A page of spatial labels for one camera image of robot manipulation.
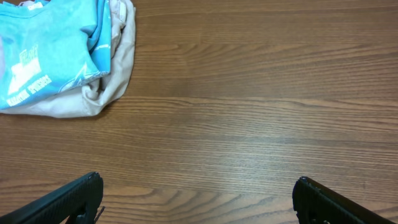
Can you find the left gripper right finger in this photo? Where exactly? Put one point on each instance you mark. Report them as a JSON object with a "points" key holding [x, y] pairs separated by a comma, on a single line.
{"points": [[316, 204]]}

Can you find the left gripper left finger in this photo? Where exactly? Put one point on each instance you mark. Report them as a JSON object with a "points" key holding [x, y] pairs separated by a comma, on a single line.
{"points": [[77, 202]]}

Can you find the light blue printed t-shirt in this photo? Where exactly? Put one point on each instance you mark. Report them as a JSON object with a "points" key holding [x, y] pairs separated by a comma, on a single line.
{"points": [[51, 47]]}

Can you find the folded beige trousers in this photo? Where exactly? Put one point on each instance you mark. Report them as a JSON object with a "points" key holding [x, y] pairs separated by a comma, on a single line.
{"points": [[91, 98]]}

